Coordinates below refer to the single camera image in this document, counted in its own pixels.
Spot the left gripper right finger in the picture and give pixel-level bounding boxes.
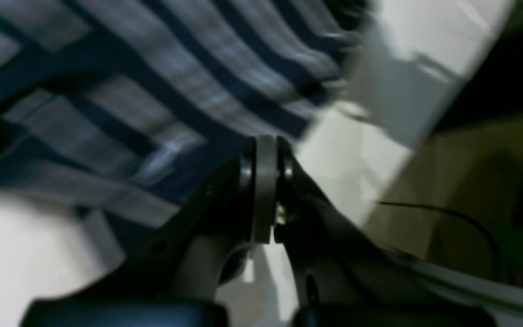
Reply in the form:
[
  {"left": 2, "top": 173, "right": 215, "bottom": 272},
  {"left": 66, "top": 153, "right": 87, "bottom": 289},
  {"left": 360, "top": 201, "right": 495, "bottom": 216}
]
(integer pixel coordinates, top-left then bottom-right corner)
[{"left": 273, "top": 137, "right": 523, "bottom": 327}]

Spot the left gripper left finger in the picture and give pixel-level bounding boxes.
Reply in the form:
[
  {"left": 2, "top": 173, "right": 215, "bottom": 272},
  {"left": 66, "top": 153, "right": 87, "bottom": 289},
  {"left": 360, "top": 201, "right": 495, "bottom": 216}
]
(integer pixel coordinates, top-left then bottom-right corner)
[{"left": 20, "top": 139, "right": 255, "bottom": 327}]

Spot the navy white striped T-shirt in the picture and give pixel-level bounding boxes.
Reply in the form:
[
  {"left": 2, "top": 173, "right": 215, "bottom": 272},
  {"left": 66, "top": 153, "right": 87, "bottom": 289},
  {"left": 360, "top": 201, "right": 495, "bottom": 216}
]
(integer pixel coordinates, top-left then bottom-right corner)
[{"left": 0, "top": 0, "right": 370, "bottom": 261}]

